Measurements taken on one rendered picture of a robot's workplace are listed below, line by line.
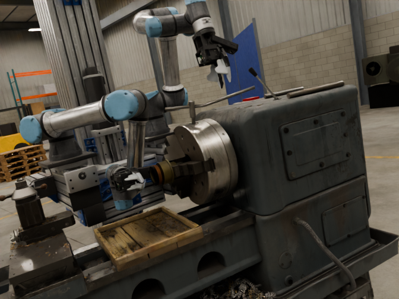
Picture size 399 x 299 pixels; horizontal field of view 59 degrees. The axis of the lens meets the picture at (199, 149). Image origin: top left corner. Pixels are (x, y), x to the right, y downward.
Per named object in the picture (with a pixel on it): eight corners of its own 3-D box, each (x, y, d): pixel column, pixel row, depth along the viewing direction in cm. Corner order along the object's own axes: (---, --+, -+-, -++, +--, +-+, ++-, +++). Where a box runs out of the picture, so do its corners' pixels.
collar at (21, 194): (37, 190, 123) (34, 183, 122) (38, 194, 116) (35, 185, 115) (11, 197, 119) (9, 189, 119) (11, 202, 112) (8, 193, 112)
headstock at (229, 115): (296, 162, 194) (285, 91, 188) (374, 172, 152) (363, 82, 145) (202, 195, 168) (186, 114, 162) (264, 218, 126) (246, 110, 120)
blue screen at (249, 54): (220, 134, 1032) (205, 52, 994) (247, 128, 1036) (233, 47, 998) (253, 158, 626) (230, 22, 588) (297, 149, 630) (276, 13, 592)
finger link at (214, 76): (207, 91, 135) (202, 67, 134) (220, 88, 138) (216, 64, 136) (211, 90, 133) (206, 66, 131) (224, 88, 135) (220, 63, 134)
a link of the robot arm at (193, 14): (199, 0, 139) (205, -13, 131) (208, 26, 139) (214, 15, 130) (180, 3, 137) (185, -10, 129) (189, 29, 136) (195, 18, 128)
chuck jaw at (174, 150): (190, 159, 140) (178, 135, 144) (193, 153, 136) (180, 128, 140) (164, 167, 135) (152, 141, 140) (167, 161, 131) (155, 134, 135)
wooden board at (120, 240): (164, 213, 152) (162, 204, 151) (204, 237, 120) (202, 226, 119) (95, 238, 139) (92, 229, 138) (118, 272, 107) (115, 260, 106)
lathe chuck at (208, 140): (193, 183, 158) (185, 114, 148) (233, 210, 131) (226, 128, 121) (175, 189, 154) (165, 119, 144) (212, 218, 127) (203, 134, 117)
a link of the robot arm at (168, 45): (159, 109, 203) (145, 8, 177) (183, 104, 207) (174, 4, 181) (165, 116, 193) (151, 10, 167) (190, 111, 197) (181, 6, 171)
